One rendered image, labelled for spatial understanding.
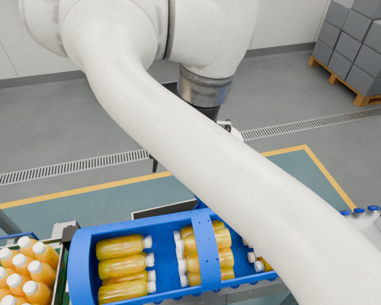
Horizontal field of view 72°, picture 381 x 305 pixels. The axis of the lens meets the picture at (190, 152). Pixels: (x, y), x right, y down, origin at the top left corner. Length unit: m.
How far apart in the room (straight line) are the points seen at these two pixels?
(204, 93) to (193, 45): 0.08
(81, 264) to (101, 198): 1.69
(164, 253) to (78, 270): 0.38
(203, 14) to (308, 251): 0.28
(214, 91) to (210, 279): 0.67
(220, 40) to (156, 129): 0.19
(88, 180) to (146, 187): 0.59
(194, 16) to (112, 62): 0.14
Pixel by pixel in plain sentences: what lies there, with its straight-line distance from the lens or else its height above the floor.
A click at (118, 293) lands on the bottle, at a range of 1.04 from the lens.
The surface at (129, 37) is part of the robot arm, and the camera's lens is 0.30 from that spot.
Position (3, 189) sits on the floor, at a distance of 3.10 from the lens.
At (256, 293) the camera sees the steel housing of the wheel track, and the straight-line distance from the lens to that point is 1.25.
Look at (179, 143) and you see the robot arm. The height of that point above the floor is 1.91.
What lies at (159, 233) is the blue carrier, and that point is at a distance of 1.15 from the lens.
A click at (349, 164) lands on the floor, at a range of 3.19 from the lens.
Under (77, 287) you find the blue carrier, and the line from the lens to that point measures 0.95.
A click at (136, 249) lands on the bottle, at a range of 1.03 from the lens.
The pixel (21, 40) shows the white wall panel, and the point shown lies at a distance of 4.21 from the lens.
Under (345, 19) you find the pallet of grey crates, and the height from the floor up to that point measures 0.80.
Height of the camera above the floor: 2.05
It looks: 46 degrees down
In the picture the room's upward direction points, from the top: straight up
